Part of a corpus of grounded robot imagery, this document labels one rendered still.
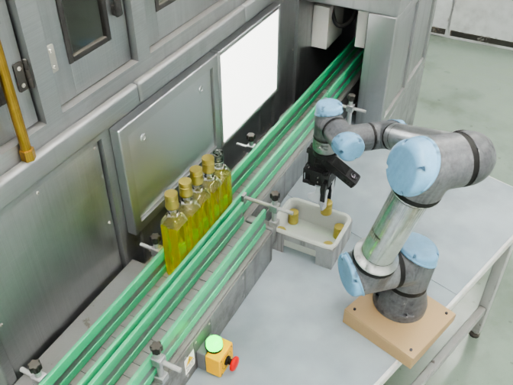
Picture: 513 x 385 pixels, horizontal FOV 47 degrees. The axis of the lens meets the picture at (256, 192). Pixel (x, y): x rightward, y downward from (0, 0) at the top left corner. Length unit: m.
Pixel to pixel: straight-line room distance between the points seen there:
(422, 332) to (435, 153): 0.65
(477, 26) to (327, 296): 3.72
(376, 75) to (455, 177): 1.20
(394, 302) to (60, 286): 0.87
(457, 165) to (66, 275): 0.95
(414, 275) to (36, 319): 0.94
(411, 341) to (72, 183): 0.96
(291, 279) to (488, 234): 0.69
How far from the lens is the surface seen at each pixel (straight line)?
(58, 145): 1.32
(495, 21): 5.18
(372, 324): 1.69
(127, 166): 1.52
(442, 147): 1.23
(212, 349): 1.56
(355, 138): 1.55
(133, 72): 1.51
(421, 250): 1.59
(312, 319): 1.74
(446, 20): 5.24
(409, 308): 1.69
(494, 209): 2.23
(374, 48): 2.35
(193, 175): 1.57
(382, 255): 1.45
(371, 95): 2.44
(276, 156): 1.97
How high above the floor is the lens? 2.10
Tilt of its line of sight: 39 degrees down
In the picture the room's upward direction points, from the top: straight up
